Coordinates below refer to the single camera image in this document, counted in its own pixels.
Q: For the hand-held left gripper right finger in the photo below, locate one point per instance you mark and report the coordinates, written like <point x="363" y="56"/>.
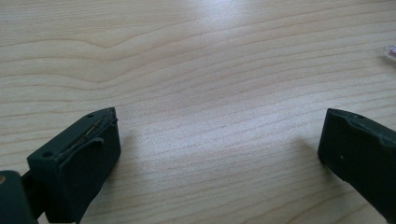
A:
<point x="361" y="149"/>

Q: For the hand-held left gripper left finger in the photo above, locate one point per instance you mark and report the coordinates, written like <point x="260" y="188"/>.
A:
<point x="77" y="161"/>

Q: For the small clear plastic item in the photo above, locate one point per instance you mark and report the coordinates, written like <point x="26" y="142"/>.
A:
<point x="391" y="51"/>

